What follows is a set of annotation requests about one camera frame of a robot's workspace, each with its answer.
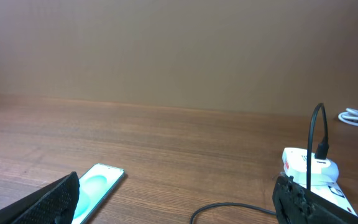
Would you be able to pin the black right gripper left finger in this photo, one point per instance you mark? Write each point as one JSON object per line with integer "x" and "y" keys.
{"x": 53, "y": 204}

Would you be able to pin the smartphone with teal screen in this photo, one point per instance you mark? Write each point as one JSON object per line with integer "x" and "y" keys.
{"x": 96, "y": 184}

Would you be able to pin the white power strip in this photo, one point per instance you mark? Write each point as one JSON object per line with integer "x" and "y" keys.
{"x": 294, "y": 164}

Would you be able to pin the white charger adapter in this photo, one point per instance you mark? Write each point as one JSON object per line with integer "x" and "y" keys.
{"x": 323, "y": 171}

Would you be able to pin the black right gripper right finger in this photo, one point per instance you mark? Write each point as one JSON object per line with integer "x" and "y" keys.
{"x": 295, "y": 204}

